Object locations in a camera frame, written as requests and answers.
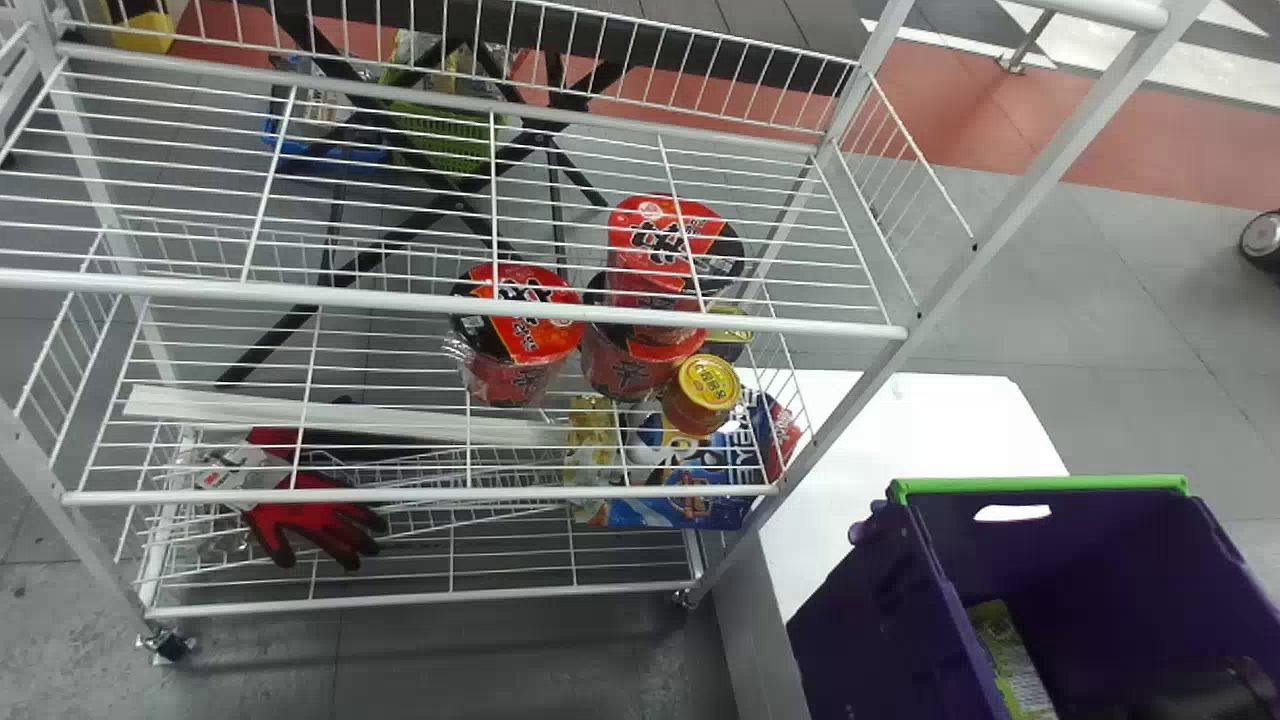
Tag purple crate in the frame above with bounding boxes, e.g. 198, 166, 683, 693
786, 474, 1280, 720

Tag green basket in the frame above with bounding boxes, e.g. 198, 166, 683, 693
384, 95, 503, 178

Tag red noodle cup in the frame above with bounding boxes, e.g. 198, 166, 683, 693
579, 270, 708, 403
447, 262, 587, 409
606, 194, 747, 301

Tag green snack packet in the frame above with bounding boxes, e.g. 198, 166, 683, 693
964, 599, 1061, 720

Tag yellow can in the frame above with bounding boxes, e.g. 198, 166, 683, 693
660, 354, 744, 438

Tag yellow snack packet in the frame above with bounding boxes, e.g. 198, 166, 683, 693
563, 394, 623, 493

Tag white wire rack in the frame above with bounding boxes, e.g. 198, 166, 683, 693
0, 0, 1213, 666

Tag blue snack packet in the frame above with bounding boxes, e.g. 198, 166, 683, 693
575, 388, 804, 532

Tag blue basket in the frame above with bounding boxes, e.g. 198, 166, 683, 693
259, 113, 391, 182

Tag red gloves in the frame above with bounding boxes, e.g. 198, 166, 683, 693
194, 427, 390, 574

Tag white slab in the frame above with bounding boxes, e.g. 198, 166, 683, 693
758, 371, 1072, 623

